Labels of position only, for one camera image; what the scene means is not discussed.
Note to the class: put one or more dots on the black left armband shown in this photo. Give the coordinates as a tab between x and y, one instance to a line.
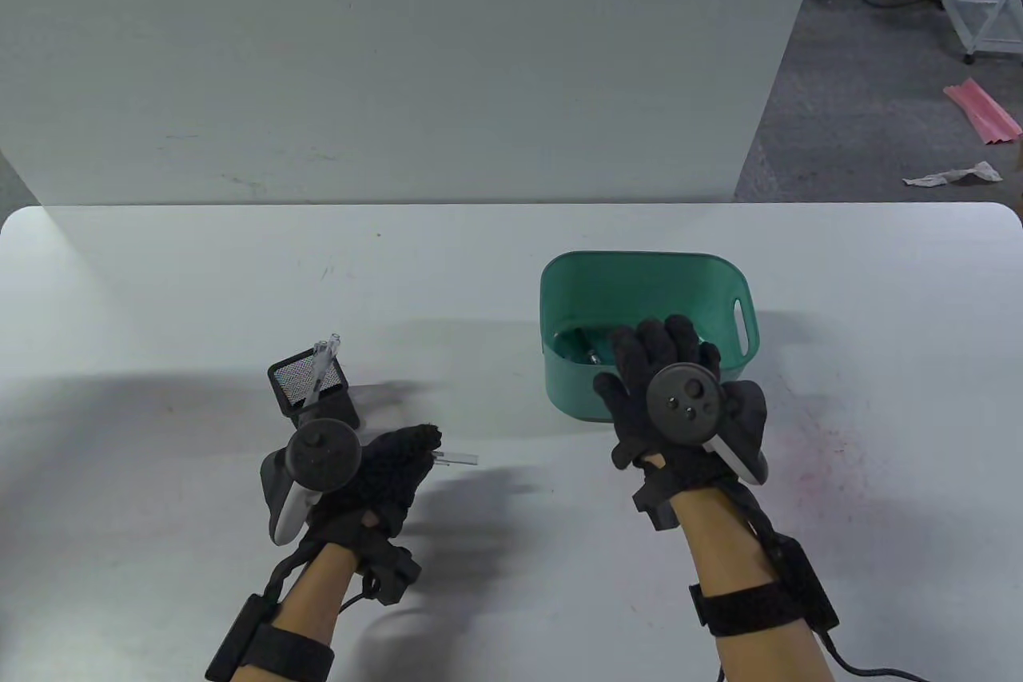
288	654

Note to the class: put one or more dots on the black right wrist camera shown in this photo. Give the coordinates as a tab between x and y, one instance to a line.
655	502

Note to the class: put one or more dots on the green plastic bin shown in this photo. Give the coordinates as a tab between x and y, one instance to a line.
639	290

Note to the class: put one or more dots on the black grey hand controller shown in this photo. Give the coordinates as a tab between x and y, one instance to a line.
683	402
320	454

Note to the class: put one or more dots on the black mesh pen holder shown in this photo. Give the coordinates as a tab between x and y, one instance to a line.
332	398

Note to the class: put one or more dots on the black pen tip section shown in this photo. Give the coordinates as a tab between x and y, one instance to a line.
595	356

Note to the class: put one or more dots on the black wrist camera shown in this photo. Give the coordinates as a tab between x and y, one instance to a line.
655	502
396	570

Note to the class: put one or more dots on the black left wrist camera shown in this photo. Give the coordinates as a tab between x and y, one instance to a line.
396	570

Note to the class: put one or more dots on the white partition board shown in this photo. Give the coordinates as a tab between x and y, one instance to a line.
400	58

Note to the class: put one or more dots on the pink folded paper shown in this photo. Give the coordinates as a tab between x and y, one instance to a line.
983	110

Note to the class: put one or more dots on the black grey right hand controller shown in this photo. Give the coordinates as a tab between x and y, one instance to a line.
683	402

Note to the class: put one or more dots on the black right armband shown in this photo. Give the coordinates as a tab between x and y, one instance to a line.
751	612

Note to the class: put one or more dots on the person's right hand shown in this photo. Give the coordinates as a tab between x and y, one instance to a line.
639	386

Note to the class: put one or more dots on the person's left forearm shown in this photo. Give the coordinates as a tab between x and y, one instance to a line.
316	594

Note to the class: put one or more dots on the white crumpled paper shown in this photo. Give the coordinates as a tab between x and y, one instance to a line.
959	174

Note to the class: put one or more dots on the person's left hand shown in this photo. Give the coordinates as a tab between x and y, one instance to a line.
392	474

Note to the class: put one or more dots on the person's right forearm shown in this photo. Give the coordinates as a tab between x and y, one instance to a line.
743	562

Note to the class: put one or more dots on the black armband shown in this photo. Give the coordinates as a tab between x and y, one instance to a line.
288	654
751	612

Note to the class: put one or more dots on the black grey left hand controller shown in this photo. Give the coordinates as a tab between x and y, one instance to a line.
320	454

